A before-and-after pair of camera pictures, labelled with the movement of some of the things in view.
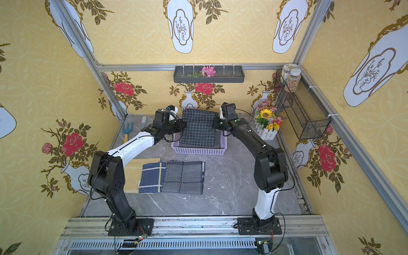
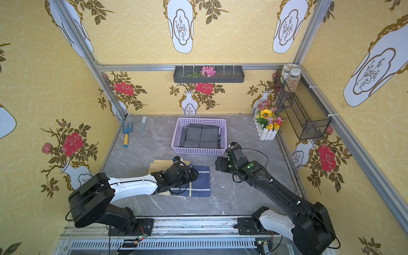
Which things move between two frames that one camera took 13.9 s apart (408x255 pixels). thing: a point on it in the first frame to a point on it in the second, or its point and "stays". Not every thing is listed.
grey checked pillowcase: [186, 177] to [202, 136]
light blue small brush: [143, 121] stays
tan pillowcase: [133, 170] to [162, 165]
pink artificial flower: [207, 71] stays
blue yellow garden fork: [127, 131] stays
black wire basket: [307, 115] stays
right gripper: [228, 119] to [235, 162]
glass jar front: [293, 81] stays
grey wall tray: [223, 74] stays
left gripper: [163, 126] to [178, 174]
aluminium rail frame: [302, 235] stays
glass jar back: [286, 70] stays
